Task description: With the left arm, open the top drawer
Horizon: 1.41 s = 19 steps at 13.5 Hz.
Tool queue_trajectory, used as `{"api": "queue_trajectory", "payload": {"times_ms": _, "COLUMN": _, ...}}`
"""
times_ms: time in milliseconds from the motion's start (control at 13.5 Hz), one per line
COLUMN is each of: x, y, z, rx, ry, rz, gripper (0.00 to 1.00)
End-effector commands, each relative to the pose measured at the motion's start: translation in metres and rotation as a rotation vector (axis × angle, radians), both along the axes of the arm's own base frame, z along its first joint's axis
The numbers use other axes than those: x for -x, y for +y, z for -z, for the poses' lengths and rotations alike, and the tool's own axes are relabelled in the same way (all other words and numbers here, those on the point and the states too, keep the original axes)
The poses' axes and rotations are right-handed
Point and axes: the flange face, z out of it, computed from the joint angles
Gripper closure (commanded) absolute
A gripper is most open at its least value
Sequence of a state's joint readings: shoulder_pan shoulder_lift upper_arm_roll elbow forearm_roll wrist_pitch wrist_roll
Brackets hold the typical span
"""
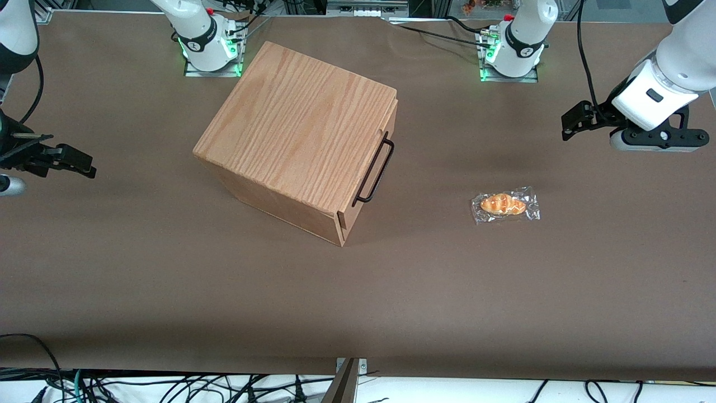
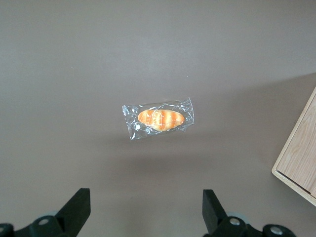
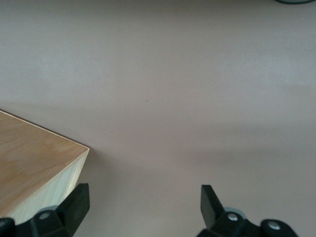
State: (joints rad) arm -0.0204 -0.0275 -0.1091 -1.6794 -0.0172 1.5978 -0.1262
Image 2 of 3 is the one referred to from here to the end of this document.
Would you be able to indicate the light wooden drawer cabinet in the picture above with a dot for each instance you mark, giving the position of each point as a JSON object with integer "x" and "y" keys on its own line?
{"x": 298, "y": 153}

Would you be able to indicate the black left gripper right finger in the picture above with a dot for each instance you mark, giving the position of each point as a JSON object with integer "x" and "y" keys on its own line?
{"x": 212, "y": 212}

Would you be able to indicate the striped bread in clear wrapper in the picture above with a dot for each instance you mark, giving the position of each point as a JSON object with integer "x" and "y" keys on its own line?
{"x": 160, "y": 119}

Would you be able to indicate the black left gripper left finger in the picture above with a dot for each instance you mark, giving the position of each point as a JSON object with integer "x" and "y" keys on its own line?
{"x": 74, "y": 212}

